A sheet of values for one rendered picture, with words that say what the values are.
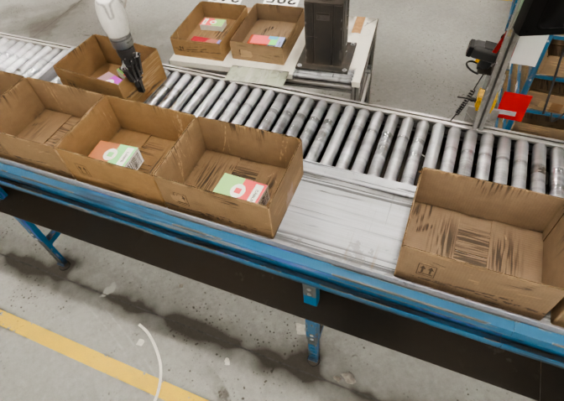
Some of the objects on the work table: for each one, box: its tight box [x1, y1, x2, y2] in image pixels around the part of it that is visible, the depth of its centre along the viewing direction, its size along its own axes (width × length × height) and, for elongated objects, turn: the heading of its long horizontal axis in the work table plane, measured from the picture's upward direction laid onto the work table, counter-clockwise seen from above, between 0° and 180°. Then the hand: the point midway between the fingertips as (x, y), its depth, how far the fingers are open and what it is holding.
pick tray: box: [230, 3, 305, 65], centre depth 227 cm, size 28×38×10 cm
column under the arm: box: [295, 0, 357, 75], centre depth 206 cm, size 26×26×33 cm
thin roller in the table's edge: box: [294, 73, 352, 84], centre depth 209 cm, size 2×28×2 cm, turn 77°
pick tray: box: [170, 1, 248, 61], centre depth 233 cm, size 28×38×10 cm
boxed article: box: [200, 18, 227, 32], centre depth 241 cm, size 7×13×4 cm, turn 77°
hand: (139, 85), depth 197 cm, fingers closed, pressing on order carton
